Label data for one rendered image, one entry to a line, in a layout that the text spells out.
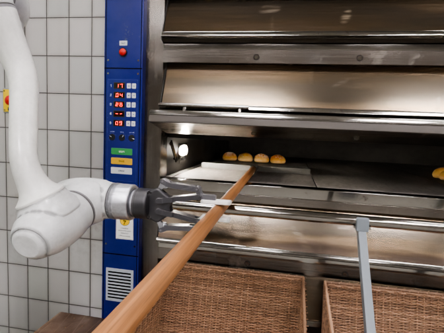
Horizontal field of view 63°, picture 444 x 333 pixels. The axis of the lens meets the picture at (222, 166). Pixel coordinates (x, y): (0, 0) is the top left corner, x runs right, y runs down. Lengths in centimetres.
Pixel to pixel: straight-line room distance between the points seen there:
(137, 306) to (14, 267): 153
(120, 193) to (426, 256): 107
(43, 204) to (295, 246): 92
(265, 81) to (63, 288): 122
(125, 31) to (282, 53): 60
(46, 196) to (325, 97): 97
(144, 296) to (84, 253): 128
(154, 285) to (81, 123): 122
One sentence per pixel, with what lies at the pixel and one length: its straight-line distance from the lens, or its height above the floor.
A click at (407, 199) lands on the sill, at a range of 145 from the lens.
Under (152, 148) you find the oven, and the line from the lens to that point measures 147.
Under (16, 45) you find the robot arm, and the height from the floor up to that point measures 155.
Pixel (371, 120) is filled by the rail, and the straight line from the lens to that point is 125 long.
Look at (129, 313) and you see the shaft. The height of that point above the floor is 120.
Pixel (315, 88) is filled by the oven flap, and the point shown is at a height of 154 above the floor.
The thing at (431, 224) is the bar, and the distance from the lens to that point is 108.
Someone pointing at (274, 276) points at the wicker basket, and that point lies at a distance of 145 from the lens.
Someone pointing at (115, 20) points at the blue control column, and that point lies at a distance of 155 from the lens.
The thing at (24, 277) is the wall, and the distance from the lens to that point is 190.
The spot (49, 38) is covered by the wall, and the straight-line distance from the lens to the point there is 172.
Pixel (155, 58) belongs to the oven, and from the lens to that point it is 149.
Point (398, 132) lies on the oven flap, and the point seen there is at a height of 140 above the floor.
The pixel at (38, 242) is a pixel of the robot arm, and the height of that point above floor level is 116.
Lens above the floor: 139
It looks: 6 degrees down
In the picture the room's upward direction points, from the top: 3 degrees clockwise
